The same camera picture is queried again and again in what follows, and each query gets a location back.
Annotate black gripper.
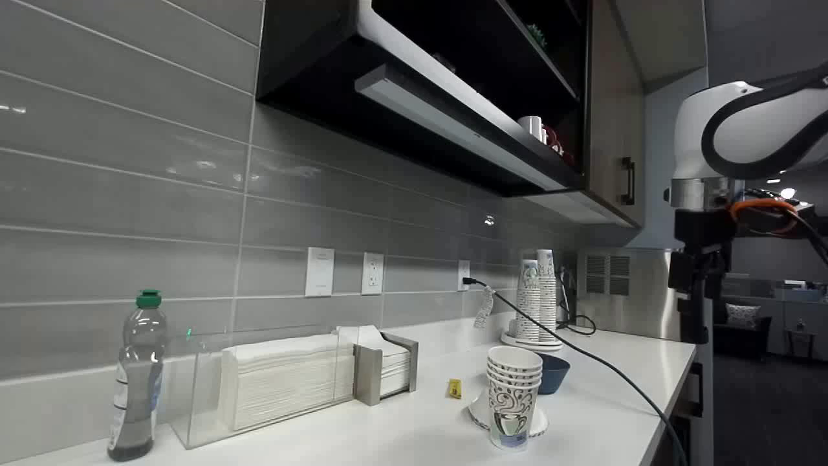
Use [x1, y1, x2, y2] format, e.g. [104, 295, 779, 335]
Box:
[670, 207, 734, 348]

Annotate stack of printed coffee cups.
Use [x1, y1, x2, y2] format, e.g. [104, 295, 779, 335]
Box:
[483, 345, 545, 451]

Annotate blue bowl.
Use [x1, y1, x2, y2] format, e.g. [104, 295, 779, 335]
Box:
[535, 352, 571, 400]

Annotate tall stack of paper cups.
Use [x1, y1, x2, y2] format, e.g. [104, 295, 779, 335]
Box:
[516, 253, 544, 345]
[535, 247, 558, 335]

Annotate dark armchair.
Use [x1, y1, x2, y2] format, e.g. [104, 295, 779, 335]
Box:
[715, 301, 776, 362]

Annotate metal outlet panel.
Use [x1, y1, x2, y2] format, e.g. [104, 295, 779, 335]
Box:
[584, 251, 633, 297]

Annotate white mug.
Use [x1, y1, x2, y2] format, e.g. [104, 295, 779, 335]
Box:
[517, 114, 549, 145]

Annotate white napkins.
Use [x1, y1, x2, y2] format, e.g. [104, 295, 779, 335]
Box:
[334, 323, 413, 400]

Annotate stack of white paper towels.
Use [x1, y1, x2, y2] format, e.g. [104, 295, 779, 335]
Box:
[218, 335, 358, 432]

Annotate clear acrylic towel holder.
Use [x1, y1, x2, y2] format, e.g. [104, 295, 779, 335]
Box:
[166, 331, 359, 451]

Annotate green-capped plastic water bottle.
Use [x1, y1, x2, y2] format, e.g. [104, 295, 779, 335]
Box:
[107, 288, 170, 464]

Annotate long black power cable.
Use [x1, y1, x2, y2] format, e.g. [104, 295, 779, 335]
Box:
[461, 275, 688, 466]

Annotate orange robot cable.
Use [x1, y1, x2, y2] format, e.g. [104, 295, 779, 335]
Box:
[725, 194, 817, 239]

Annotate black cabinet door handle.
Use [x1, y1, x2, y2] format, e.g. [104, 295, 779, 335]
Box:
[618, 156, 640, 207]

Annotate black robot cable hose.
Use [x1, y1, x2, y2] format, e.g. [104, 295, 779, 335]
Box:
[698, 66, 828, 181]

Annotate dark upper wall cabinet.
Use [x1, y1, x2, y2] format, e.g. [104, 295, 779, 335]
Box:
[256, 0, 648, 231]

